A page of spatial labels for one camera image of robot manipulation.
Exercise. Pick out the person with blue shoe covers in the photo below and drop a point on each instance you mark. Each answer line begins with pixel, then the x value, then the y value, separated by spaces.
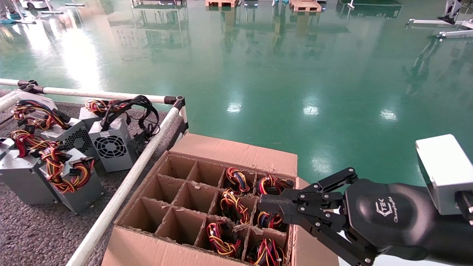
pixel 6 20

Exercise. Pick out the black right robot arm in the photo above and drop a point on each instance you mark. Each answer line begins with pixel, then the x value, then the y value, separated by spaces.
pixel 458 240

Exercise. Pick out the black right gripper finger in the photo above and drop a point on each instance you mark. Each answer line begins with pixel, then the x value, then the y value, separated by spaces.
pixel 273 203

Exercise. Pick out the grey power supply honeycomb vent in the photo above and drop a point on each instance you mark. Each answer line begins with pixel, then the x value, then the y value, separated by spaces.
pixel 75 138

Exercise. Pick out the black and white stand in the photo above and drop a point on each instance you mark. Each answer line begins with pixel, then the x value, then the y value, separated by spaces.
pixel 451 11

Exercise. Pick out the brown cardboard box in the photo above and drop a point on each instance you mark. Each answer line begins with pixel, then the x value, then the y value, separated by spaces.
pixel 236 151

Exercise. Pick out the black pipe connector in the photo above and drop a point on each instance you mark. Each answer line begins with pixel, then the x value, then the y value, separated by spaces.
pixel 177 100
pixel 27 85

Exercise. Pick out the white pipe post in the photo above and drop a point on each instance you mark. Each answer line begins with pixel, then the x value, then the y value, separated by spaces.
pixel 185 123

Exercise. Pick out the grey power supply with fan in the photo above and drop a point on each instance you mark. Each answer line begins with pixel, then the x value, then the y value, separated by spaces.
pixel 111 147

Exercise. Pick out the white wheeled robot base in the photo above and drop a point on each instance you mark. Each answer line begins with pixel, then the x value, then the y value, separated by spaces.
pixel 35 3

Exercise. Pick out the cardboard divider insert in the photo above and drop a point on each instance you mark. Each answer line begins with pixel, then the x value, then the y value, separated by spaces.
pixel 197 195

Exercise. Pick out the grey floor stand foot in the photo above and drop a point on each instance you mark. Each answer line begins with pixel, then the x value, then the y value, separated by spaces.
pixel 75 4
pixel 27 22
pixel 51 13

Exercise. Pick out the wooden pallet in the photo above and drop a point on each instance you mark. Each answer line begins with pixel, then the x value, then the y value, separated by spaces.
pixel 305 5
pixel 221 3

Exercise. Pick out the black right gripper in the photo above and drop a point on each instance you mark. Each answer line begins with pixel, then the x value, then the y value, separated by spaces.
pixel 388 216

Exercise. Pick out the white pipe rail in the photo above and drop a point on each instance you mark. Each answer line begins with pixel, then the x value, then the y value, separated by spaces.
pixel 122 192
pixel 92 94
pixel 7 101

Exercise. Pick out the white floor beam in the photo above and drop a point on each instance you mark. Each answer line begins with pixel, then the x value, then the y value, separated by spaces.
pixel 456 34
pixel 428 23

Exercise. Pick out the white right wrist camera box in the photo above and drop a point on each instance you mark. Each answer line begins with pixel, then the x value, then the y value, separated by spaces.
pixel 443 173

